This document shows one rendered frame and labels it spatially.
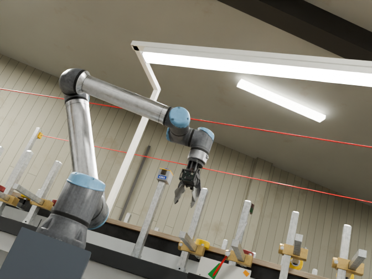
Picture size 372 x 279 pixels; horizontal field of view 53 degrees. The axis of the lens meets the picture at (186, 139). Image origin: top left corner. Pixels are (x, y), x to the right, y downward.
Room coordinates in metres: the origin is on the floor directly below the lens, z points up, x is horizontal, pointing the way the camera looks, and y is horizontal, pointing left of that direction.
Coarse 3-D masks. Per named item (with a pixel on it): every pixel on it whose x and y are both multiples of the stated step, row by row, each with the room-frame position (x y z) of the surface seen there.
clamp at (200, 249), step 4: (180, 244) 1.98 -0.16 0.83; (184, 244) 1.98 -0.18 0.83; (196, 244) 1.96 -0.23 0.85; (180, 248) 1.99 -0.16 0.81; (184, 248) 1.98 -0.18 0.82; (200, 248) 1.95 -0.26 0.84; (204, 248) 1.96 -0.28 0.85; (192, 252) 1.96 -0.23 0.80; (196, 252) 1.95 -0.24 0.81; (200, 252) 1.95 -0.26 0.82; (200, 256) 1.98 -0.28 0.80
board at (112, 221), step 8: (16, 192) 2.66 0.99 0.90; (112, 224) 2.39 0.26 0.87; (120, 224) 2.34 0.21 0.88; (128, 224) 2.32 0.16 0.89; (152, 232) 2.26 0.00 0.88; (160, 232) 2.25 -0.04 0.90; (176, 240) 2.20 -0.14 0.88; (216, 248) 2.12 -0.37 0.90; (256, 264) 2.04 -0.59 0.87; (264, 264) 2.01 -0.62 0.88; (272, 264) 2.00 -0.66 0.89; (288, 272) 1.97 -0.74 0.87; (296, 272) 1.95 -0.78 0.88; (304, 272) 1.94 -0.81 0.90
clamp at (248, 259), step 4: (232, 252) 1.89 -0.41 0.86; (232, 256) 1.89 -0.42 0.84; (248, 256) 1.86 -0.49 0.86; (252, 256) 1.86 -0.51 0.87; (228, 260) 1.91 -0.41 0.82; (232, 260) 1.88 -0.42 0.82; (236, 260) 1.88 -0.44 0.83; (244, 260) 1.86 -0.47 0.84; (248, 260) 1.86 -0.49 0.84; (252, 260) 1.89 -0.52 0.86; (240, 264) 1.90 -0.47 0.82; (244, 264) 1.86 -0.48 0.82; (248, 264) 1.86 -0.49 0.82
